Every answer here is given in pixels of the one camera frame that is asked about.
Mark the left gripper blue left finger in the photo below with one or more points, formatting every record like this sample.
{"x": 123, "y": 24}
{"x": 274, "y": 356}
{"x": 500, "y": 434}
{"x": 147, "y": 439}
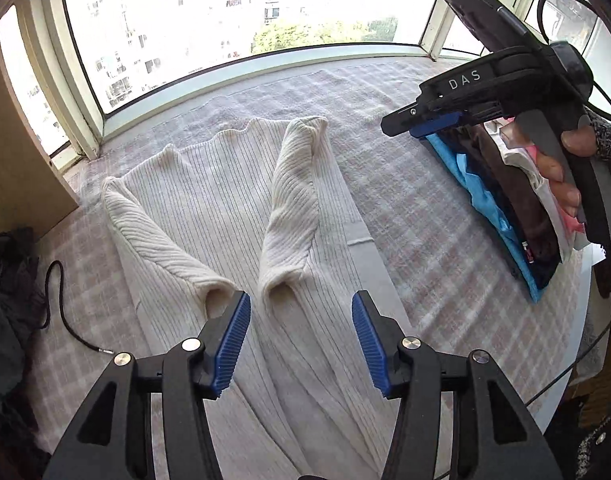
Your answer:
{"x": 222, "y": 339}

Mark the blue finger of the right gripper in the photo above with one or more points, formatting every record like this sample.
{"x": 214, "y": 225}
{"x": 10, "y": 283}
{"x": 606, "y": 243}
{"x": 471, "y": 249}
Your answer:
{"x": 412, "y": 118}
{"x": 440, "y": 124}

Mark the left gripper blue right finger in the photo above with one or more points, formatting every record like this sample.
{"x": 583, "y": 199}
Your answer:
{"x": 379, "y": 338}

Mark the cream ribbed knit cardigan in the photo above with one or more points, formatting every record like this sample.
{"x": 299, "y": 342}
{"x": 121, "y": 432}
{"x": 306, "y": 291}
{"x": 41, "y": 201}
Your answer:
{"x": 264, "y": 209}

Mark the blue folded garment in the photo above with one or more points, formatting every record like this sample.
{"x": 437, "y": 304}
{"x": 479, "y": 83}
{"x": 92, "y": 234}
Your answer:
{"x": 483, "y": 201}

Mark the white folded garment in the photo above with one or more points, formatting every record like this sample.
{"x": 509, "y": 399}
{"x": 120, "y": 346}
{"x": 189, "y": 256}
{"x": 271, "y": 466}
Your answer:
{"x": 570, "y": 232}

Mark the dark brown folded garment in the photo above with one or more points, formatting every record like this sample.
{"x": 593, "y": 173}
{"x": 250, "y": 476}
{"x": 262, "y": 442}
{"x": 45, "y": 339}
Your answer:
{"x": 511, "y": 189}

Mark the pink folded garment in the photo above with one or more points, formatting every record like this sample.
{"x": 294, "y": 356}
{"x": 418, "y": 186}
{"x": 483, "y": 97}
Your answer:
{"x": 567, "y": 194}

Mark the dark green black jacket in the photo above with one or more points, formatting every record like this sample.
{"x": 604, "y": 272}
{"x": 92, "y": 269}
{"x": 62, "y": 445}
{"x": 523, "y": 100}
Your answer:
{"x": 22, "y": 313}

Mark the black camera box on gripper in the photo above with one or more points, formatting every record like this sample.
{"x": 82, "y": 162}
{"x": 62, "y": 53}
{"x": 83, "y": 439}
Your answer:
{"x": 493, "y": 24}

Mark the white window frame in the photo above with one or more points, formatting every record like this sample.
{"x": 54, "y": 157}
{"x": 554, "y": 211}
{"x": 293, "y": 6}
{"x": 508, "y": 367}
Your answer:
{"x": 85, "y": 71}

